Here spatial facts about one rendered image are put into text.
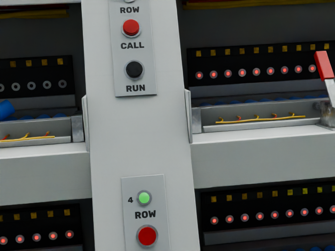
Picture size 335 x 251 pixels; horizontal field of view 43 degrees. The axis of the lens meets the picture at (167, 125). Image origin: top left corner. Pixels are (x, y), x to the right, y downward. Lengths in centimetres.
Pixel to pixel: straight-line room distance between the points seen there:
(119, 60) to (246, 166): 16
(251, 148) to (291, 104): 11
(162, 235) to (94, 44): 19
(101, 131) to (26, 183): 8
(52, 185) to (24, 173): 3
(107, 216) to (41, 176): 7
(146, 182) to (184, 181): 4
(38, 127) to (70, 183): 9
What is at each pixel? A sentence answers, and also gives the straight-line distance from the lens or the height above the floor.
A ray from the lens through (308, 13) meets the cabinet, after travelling 71.
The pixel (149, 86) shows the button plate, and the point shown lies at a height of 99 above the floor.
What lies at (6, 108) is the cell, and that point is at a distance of 53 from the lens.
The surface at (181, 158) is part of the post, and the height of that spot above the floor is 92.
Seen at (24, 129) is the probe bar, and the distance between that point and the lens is 47.
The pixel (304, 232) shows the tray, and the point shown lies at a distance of 61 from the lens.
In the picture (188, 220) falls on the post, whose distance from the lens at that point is 40.
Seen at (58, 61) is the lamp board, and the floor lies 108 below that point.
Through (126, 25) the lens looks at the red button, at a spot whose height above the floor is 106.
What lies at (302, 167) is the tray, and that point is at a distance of 44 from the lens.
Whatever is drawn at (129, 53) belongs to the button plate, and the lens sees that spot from 42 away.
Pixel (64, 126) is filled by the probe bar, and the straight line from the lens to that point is 46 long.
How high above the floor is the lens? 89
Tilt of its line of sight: 10 degrees up
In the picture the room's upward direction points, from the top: 5 degrees counter-clockwise
